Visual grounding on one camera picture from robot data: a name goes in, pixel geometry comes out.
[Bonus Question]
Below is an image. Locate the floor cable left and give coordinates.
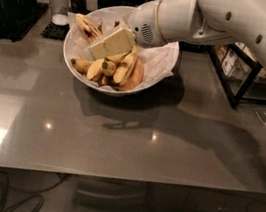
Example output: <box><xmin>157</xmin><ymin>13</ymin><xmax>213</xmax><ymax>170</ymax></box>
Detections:
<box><xmin>0</xmin><ymin>162</ymin><xmax>72</xmax><ymax>212</ymax></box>

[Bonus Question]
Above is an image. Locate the white bowl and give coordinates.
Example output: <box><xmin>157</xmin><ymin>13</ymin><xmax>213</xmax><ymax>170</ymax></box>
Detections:
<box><xmin>56</xmin><ymin>0</ymin><xmax>187</xmax><ymax>106</ymax></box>

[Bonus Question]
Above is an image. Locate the short banana with dark tip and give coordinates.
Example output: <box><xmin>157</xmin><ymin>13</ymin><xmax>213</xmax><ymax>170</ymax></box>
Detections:
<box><xmin>101</xmin><ymin>60</ymin><xmax>117</xmax><ymax>77</ymax></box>

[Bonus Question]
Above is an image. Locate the yellow banana centre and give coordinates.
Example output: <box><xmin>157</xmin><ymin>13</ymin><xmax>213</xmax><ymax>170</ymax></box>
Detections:
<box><xmin>86</xmin><ymin>58</ymin><xmax>104</xmax><ymax>81</ymax></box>

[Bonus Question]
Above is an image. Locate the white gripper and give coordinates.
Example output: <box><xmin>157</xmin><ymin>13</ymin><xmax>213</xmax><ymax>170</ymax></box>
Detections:
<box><xmin>89</xmin><ymin>0</ymin><xmax>167</xmax><ymax>60</ymax></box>

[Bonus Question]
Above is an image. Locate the long spotted top banana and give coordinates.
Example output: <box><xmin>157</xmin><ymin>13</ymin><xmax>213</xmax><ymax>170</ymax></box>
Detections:
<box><xmin>75</xmin><ymin>14</ymin><xmax>103</xmax><ymax>42</ymax></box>

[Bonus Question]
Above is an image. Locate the orange fruit in bowl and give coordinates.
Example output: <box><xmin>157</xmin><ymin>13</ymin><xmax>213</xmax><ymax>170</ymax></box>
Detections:
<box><xmin>117</xmin><ymin>58</ymin><xmax>144</xmax><ymax>92</ymax></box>

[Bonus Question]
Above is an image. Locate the yellow banana right upright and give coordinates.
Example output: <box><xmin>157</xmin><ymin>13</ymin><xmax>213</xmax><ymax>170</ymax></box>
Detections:
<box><xmin>113</xmin><ymin>46</ymin><xmax>138</xmax><ymax>86</ymax></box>

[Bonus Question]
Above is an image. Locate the small banana lower left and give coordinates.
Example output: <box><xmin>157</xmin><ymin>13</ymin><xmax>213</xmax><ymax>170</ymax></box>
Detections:
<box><xmin>70</xmin><ymin>58</ymin><xmax>92</xmax><ymax>74</ymax></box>

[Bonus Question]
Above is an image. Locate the small black mat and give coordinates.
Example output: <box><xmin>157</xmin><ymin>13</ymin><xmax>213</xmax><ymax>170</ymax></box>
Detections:
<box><xmin>41</xmin><ymin>22</ymin><xmax>70</xmax><ymax>40</ymax></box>

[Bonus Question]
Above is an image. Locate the black wire condiment rack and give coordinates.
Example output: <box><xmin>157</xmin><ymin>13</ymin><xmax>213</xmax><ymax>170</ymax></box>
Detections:
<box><xmin>207</xmin><ymin>42</ymin><xmax>266</xmax><ymax>107</ymax></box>

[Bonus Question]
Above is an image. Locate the black rubber mat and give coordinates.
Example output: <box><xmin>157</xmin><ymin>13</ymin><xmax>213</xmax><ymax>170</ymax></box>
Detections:
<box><xmin>0</xmin><ymin>2</ymin><xmax>48</xmax><ymax>42</ymax></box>

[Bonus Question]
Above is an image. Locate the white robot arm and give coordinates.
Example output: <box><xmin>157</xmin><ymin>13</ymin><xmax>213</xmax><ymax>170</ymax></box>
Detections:
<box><xmin>123</xmin><ymin>0</ymin><xmax>266</xmax><ymax>69</ymax></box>

